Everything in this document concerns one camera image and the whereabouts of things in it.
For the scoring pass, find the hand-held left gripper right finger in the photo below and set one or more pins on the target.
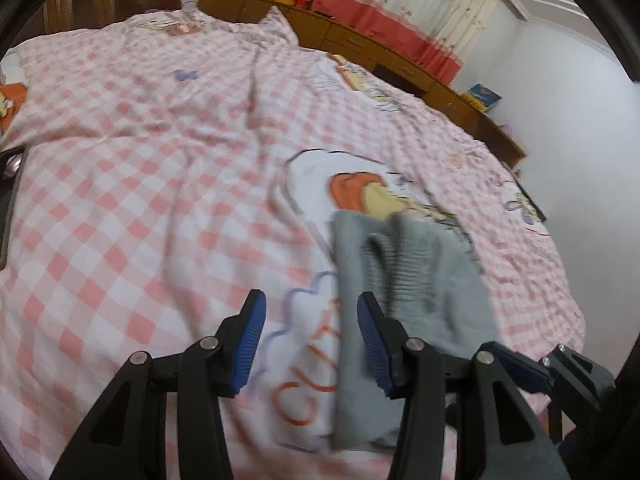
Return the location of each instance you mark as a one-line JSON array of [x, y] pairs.
[[372, 347]]

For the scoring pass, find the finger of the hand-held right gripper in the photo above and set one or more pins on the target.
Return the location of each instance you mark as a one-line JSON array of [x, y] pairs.
[[520, 367]]

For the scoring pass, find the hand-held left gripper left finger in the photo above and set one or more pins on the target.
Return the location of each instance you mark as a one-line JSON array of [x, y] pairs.
[[250, 342]]

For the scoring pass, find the gray pants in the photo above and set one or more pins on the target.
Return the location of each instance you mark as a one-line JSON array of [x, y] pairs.
[[425, 280]]

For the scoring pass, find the pink checkered printed blanket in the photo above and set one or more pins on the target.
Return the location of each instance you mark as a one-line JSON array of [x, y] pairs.
[[150, 160]]

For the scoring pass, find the small purple object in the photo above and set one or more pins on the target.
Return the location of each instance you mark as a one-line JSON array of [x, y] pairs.
[[507, 129]]

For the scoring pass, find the blue book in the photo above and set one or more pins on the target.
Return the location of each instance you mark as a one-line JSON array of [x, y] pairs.
[[482, 95]]

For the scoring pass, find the dark flat device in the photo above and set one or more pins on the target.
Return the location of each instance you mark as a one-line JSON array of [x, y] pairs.
[[7, 200]]

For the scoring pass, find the white and red curtain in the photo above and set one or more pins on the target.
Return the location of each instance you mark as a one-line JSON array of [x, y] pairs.
[[400, 5]]

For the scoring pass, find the dark wooden wardrobe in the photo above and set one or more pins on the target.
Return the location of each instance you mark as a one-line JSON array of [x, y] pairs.
[[100, 0]]

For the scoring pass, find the dark wooden bed frame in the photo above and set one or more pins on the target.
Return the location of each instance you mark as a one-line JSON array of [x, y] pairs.
[[532, 202]]

